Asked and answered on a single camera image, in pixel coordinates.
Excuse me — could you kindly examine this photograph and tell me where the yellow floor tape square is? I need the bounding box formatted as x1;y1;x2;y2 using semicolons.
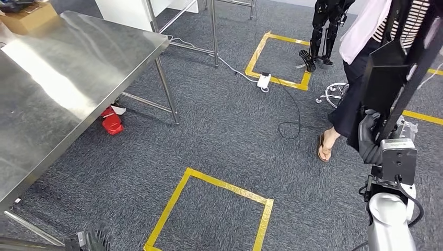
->
402;67;443;126

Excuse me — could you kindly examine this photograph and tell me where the white power strip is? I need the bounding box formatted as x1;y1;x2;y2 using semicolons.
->
257;72;272;94

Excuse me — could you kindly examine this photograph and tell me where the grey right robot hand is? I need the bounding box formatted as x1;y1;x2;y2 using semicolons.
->
358;109;419;166

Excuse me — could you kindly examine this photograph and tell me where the person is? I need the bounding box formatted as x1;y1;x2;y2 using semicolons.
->
317;0;443;163

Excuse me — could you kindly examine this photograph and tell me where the stainless steel workbench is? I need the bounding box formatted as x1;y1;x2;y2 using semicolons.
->
0;10;181;247

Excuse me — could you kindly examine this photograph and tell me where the chrome stool base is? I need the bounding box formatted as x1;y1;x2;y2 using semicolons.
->
316;82;349;109

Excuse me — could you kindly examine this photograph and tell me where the black humanoid robot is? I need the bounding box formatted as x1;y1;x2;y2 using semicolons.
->
299;0;356;73

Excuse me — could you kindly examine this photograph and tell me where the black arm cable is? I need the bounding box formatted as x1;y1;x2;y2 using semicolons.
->
351;175;425;251

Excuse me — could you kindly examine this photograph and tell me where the white power cable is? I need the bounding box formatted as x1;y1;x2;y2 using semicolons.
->
166;35;260;84

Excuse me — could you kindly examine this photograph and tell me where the white cabinet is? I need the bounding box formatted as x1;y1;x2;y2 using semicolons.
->
94;0;200;32

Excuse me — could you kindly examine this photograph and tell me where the brown sandal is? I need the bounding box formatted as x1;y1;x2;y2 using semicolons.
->
317;133;333;163

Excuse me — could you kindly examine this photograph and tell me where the red plastic object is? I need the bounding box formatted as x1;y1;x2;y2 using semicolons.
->
100;105;124;136

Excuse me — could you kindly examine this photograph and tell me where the steel frame table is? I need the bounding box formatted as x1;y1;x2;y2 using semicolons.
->
145;0;258;69

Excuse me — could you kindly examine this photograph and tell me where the black plastic frame part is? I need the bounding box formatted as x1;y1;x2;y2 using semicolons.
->
346;0;443;152

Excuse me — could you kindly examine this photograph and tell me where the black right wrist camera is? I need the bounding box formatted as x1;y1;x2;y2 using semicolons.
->
380;138;418;186

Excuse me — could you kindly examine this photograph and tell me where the cardboard box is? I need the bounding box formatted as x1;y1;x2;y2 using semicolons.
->
0;2;59;36

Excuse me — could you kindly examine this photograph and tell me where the thin black floor cable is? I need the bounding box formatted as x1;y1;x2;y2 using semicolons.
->
271;74;302;140

